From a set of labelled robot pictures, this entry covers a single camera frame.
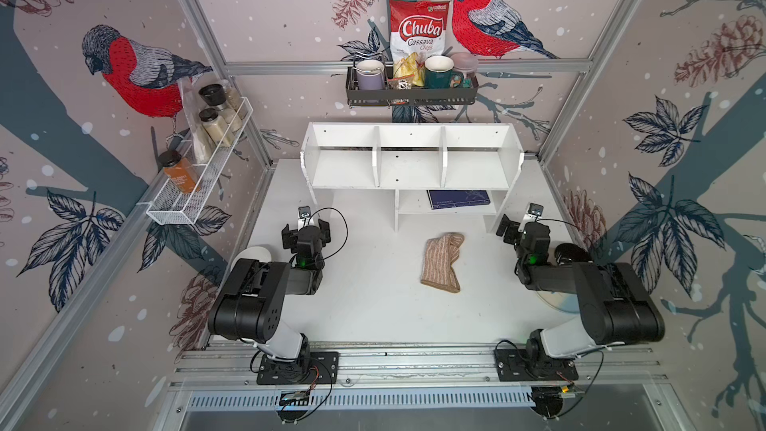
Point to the pink striped fluffy cloth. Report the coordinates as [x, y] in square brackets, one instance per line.
[440, 255]

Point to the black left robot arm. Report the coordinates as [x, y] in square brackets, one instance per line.
[250, 303]

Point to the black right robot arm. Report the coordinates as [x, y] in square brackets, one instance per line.
[614, 308]

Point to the yellow snack packet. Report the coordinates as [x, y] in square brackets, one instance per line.
[408, 73]

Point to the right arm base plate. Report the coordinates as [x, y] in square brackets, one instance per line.
[514, 365]

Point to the cream and blue plate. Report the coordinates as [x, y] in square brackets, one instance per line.
[563, 302]

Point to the white wooden bookshelf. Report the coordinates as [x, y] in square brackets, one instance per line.
[410, 160]

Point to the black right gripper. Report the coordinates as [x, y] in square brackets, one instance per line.
[513, 228]

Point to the red Chuba chips bag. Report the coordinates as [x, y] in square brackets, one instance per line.
[417, 27]

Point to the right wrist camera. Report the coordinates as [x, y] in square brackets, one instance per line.
[534, 212]

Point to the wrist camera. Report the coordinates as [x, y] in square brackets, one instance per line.
[305, 216]
[534, 212]

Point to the black cup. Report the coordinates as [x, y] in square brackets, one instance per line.
[568, 253]

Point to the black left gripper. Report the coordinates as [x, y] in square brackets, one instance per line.
[289, 238]

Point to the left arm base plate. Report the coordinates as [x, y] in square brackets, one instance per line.
[319, 367]

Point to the white bowl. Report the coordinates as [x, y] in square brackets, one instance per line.
[248, 254]

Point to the lilac mug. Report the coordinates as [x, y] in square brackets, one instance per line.
[370, 75]

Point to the pink lidded jar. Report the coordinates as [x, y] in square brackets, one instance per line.
[465, 63]

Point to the dark blue book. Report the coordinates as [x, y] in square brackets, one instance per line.
[445, 199]

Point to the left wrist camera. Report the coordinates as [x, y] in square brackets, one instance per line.
[305, 216]

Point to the white wire spice rack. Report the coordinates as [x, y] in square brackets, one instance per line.
[171, 206]

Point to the orange spice jar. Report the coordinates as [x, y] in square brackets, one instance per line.
[179, 170]

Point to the black wall basket shelf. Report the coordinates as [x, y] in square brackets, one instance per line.
[415, 97]

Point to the green mug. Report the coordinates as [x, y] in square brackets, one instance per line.
[440, 73]

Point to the clear plastic bag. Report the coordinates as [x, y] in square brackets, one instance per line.
[203, 147]

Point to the black-lid spice jar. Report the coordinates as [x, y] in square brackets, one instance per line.
[216, 127]
[214, 96]

